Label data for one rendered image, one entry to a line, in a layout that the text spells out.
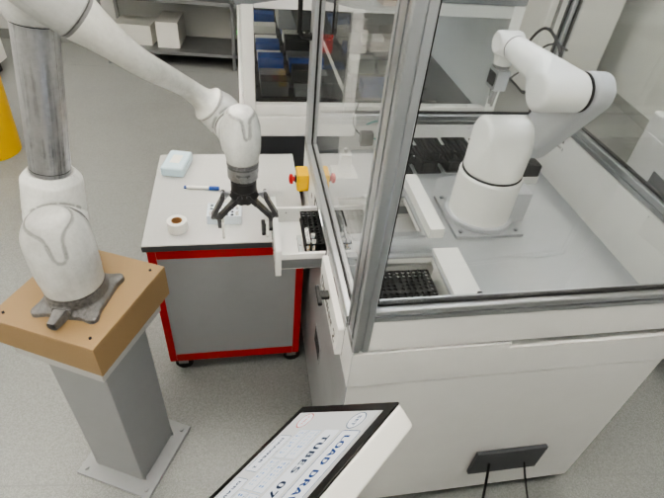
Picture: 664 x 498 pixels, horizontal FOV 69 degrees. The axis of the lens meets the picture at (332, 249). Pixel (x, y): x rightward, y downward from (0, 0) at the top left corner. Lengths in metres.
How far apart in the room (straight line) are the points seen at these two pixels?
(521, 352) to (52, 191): 1.29
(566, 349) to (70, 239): 1.30
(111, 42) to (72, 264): 0.53
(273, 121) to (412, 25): 1.58
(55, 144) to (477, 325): 1.14
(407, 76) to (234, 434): 1.69
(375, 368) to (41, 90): 1.04
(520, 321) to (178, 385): 1.53
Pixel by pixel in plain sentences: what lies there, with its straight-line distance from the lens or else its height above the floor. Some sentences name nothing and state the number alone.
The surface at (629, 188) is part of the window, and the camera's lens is 1.16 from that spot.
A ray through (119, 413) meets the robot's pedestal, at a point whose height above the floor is 0.48.
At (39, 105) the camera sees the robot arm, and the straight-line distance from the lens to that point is 1.38.
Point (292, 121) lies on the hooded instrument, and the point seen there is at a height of 0.88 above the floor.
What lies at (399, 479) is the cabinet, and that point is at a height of 0.19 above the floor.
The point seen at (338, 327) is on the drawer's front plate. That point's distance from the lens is 1.27.
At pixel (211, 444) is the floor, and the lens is 2.15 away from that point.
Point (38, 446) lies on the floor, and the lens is 2.33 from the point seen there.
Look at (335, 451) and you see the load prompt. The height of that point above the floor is 1.16.
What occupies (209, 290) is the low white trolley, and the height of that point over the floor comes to 0.51.
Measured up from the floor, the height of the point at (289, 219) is 0.84.
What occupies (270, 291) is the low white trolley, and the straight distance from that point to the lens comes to 1.95.
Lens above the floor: 1.89
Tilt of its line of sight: 40 degrees down
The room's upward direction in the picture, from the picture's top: 6 degrees clockwise
